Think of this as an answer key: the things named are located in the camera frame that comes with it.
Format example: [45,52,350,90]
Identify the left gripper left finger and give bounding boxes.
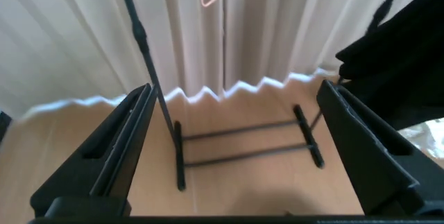
[30,83,159,218]

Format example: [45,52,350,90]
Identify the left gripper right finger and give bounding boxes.
[316,78,444,216]

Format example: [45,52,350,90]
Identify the black shorts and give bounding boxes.
[335,0,444,131]

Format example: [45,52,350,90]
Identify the black clothes rack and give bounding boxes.
[115,0,411,193]

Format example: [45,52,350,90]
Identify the beige curtain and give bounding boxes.
[0,0,444,119]

